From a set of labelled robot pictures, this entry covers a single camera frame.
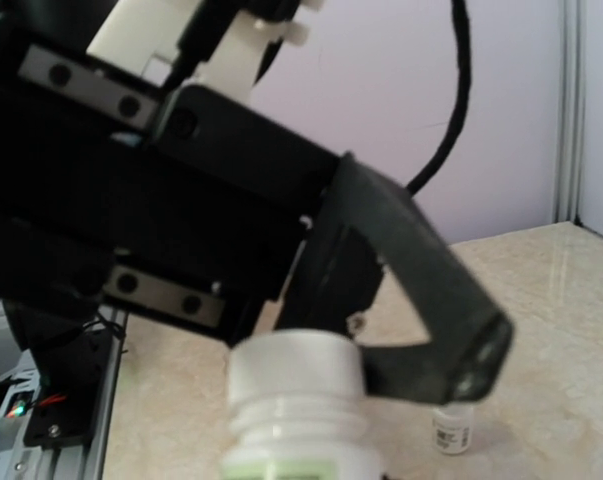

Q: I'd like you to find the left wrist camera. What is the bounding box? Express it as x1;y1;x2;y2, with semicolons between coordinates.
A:
87;1;324;105

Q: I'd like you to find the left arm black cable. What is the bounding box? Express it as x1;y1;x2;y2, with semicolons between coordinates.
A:
405;0;477;194

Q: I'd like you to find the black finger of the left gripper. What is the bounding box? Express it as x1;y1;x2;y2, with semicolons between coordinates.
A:
275;154;514;405

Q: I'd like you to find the white cap of bottle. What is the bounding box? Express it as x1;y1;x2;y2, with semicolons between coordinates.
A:
227;329;365;408

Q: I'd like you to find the white pill bottle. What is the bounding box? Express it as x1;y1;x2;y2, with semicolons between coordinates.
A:
432;404;475;456
219;394;386;480

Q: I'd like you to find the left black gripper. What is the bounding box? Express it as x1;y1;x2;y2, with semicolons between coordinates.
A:
0;14;339;346

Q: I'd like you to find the left aluminium frame post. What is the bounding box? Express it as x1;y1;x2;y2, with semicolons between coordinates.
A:
553;0;586;223

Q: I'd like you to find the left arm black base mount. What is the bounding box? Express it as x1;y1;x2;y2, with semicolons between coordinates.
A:
3;301;125;450

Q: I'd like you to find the front aluminium rail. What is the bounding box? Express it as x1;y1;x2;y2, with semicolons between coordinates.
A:
0;304;128;479

